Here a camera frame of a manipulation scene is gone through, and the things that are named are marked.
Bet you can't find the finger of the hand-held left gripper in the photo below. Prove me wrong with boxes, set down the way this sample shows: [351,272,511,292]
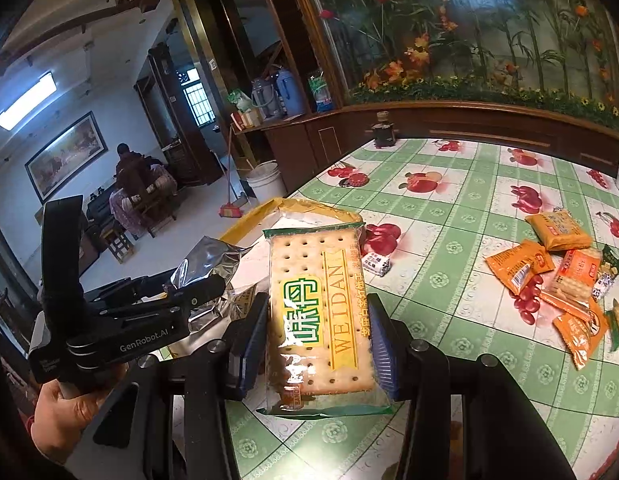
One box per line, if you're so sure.
[96,274,227,323]
[84,267,182,306]

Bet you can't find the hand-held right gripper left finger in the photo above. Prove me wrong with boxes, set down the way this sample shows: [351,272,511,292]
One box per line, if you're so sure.
[64,292,270,480]

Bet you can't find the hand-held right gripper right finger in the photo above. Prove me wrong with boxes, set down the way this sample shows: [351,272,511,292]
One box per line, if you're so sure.
[367,292,577,480]

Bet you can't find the large yellow foil-lined bag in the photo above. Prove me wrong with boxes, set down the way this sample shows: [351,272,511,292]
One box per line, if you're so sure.
[162,197,365,361]

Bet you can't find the clear soda cracker packet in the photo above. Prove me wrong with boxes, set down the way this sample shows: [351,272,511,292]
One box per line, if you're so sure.
[256,222,395,416]

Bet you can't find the small purple white candy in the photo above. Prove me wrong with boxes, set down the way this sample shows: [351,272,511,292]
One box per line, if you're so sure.
[364,252,393,277]

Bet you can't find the person's left hand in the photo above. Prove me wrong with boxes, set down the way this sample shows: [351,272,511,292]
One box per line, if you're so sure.
[32,379,117,467]

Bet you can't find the wooden stool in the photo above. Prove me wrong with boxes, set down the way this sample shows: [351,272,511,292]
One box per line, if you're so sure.
[101,225,135,265]

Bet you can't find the wooden chair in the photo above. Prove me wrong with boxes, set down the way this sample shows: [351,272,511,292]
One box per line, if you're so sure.
[133,170,179,239]

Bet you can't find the fruit print green tablecloth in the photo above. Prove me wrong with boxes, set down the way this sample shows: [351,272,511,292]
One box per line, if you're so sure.
[154,137,619,480]

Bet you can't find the broom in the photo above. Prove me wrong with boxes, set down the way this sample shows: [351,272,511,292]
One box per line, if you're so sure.
[218,125,248,219]

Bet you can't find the white plastic bucket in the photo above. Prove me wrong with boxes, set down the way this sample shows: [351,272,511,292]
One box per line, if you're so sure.
[246,161,289,206]

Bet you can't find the orange snack packet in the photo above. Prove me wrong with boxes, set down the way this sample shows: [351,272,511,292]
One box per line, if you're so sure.
[484,240,556,297]
[552,300,610,372]
[525,210,593,252]

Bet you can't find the tall dark wooden cabinet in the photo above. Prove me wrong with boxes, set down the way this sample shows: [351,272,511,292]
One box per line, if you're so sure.
[134,44,226,187]

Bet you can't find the small cardboard boxes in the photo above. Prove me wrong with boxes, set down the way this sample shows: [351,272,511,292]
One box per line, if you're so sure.
[231,108,265,132]

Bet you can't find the green white plastic bag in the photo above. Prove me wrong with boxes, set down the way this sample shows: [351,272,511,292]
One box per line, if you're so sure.
[228,89,253,114]

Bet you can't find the orange clear-window cracker packet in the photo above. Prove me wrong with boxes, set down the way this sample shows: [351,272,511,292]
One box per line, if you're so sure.
[548,247,603,307]

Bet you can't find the grey thermos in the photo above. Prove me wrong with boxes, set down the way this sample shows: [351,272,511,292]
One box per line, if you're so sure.
[252,77,281,119]

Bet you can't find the ceiling light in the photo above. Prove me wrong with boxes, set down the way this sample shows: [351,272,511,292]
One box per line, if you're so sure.
[0,72,58,130]

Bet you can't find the blue thermos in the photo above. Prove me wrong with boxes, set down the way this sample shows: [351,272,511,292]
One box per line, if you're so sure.
[274,67,306,117]

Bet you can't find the dark glass bottle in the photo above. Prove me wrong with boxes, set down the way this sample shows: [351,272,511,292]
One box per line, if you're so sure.
[372,110,398,149]

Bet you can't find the dark green white snack packet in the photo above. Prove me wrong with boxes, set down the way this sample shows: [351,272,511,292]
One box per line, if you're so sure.
[592,245,619,302]

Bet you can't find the blue label water bottle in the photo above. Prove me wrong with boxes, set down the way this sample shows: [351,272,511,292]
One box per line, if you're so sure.
[309,72,337,113]

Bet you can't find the wooden sideboard cabinet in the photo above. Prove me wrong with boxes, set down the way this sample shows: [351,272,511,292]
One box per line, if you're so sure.
[233,100,619,197]

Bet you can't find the flower bamboo glass panel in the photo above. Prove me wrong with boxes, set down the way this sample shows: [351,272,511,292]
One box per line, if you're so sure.
[284,0,619,134]

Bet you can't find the framed wall painting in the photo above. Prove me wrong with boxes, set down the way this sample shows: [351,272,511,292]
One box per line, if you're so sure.
[24,110,109,205]

